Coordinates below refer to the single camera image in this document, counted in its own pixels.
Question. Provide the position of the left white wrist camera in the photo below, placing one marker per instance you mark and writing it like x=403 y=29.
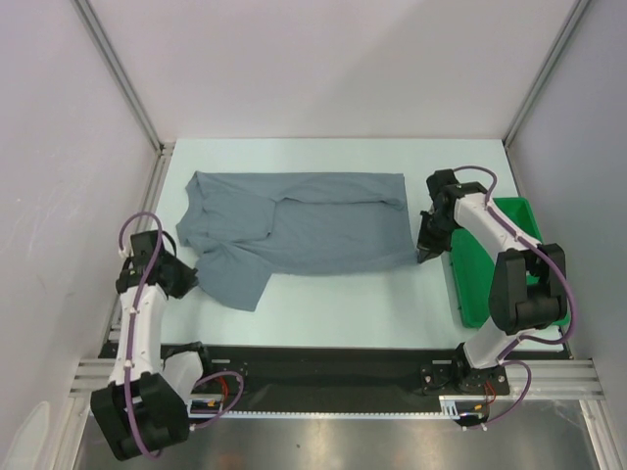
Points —
x=143 y=245

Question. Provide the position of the aluminium corner post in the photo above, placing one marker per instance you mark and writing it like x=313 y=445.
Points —
x=565 y=35
x=106 y=49

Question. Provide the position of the left aluminium corner post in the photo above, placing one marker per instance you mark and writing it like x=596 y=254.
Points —
x=106 y=49

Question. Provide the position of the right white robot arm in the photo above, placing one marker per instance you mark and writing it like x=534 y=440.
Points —
x=488 y=348

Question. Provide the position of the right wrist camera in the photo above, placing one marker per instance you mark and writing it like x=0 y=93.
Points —
x=440 y=179

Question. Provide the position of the right aluminium corner post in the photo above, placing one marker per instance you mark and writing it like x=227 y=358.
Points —
x=565 y=35

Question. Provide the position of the white slotted cable duct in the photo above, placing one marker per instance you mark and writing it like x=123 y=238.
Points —
x=204 y=409

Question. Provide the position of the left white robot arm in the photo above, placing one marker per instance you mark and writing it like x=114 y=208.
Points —
x=143 y=408

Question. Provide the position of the green plastic tray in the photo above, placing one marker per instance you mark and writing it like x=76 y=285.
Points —
x=490 y=264

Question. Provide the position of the aluminium frame rail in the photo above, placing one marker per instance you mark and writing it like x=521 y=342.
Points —
x=560 y=379

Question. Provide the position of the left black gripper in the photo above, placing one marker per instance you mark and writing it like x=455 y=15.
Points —
x=188 y=279

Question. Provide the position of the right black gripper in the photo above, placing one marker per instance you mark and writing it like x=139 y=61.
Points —
x=432 y=234

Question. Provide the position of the grey-blue t shirt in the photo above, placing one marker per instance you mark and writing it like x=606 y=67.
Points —
x=246 y=227

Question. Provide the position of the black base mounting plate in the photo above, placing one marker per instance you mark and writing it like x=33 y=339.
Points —
x=348 y=380

